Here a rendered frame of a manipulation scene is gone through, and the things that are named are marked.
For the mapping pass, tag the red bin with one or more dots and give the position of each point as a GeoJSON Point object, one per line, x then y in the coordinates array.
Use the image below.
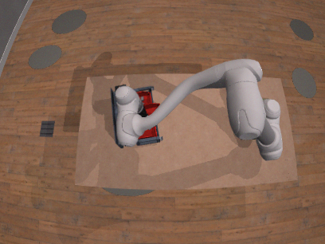
{"type": "Point", "coordinates": [150, 107]}
{"type": "Point", "coordinates": [147, 97]}
{"type": "Point", "coordinates": [149, 133]}

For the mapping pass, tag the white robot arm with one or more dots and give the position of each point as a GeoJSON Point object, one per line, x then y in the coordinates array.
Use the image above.
{"type": "Point", "coordinates": [247, 116]}

